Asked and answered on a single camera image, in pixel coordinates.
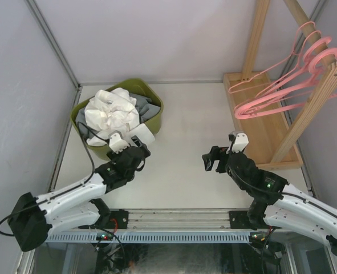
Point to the white shirt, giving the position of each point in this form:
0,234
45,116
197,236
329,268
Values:
114,114

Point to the wooden clothes rack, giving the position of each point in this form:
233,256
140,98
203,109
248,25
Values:
273,138

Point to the grey shirt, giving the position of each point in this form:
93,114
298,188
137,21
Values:
145,108

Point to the slotted cable duct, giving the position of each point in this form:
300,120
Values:
127,237

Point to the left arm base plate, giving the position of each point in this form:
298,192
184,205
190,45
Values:
117,219

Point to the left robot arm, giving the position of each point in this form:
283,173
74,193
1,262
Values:
109,176

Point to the aluminium frame rail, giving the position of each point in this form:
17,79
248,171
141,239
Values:
168,218

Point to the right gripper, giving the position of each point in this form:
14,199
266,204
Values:
210,158

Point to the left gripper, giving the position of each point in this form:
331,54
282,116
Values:
146,152

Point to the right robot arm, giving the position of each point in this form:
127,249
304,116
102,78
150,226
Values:
277,202

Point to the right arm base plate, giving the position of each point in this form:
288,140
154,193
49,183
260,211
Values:
239,220

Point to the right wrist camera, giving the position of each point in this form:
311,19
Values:
239,142

